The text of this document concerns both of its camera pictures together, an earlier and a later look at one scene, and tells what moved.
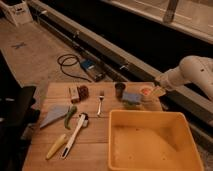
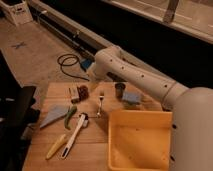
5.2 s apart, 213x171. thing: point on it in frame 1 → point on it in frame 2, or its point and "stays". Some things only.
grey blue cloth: (54, 112) stays
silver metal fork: (101, 97) stays
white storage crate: (17, 11) stays
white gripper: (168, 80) → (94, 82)
